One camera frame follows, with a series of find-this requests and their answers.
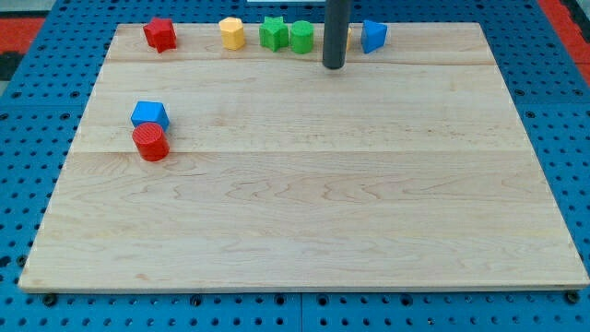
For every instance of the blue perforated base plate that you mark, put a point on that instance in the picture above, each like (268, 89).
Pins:
(45, 99)

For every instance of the green star block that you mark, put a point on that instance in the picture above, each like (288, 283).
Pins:
(274, 33)

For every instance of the yellow block behind rod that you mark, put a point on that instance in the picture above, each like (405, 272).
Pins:
(349, 38)

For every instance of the yellow hexagon block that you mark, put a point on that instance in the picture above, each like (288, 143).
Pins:
(232, 33)

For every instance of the red star block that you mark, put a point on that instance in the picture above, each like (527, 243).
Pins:
(160, 34)

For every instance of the blue cube block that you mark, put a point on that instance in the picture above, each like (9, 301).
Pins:
(150, 112)

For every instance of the red cylinder block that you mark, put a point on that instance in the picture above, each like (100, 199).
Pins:
(151, 142)

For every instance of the blue triangle block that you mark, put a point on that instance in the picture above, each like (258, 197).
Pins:
(373, 35)

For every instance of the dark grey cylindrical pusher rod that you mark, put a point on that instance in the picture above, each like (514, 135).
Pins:
(336, 20)

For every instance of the green cylinder block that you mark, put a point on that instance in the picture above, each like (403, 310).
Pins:
(301, 37)

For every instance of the light wooden board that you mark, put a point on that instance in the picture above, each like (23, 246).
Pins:
(409, 169)

